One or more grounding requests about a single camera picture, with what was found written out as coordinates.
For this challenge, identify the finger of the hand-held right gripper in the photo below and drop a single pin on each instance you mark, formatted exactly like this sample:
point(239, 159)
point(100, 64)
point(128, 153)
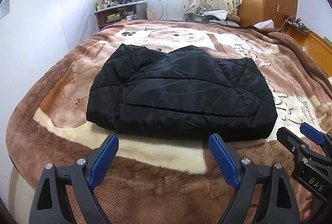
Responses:
point(312, 133)
point(289, 139)

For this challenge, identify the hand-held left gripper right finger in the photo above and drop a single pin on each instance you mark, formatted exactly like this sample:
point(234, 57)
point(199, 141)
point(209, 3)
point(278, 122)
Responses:
point(223, 161)

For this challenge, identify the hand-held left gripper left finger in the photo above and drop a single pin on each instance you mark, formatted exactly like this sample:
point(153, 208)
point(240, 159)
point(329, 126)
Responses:
point(103, 161)

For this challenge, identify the black puffer jacket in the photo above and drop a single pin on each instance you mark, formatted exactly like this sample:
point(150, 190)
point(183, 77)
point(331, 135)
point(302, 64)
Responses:
point(181, 94)

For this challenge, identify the person's right hand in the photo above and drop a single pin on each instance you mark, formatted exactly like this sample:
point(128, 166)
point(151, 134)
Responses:
point(307, 211)

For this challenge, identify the brown printed plush blanket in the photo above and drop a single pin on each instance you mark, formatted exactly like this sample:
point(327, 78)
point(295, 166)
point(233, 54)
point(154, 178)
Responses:
point(155, 187)

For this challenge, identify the wooden headboard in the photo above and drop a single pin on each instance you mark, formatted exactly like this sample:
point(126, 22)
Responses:
point(316, 45)

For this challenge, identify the white bed base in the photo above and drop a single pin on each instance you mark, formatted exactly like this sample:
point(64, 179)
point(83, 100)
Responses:
point(18, 187)

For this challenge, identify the green label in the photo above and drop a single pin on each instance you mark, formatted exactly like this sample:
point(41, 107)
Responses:
point(328, 40)

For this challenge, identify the black power strip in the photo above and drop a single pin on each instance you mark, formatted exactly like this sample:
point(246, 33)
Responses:
point(294, 22)

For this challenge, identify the pink cloth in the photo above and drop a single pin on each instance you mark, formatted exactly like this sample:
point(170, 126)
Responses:
point(264, 24)

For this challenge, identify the brown plush toy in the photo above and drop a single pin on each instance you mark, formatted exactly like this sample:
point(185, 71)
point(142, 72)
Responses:
point(233, 17)

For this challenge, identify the white folded cloth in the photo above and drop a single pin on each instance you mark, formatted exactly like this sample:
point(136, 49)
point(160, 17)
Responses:
point(216, 13)

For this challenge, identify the grey storage crate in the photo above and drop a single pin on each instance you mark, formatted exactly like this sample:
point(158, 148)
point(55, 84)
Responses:
point(194, 17)

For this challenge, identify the cardboard box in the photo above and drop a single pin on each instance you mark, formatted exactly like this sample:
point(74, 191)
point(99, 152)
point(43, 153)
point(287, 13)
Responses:
point(149, 14)

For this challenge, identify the grey shelf desk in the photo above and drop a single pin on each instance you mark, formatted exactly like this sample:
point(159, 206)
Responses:
point(122, 7)

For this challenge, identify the wall switch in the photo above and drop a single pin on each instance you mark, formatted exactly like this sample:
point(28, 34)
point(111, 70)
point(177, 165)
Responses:
point(277, 8)

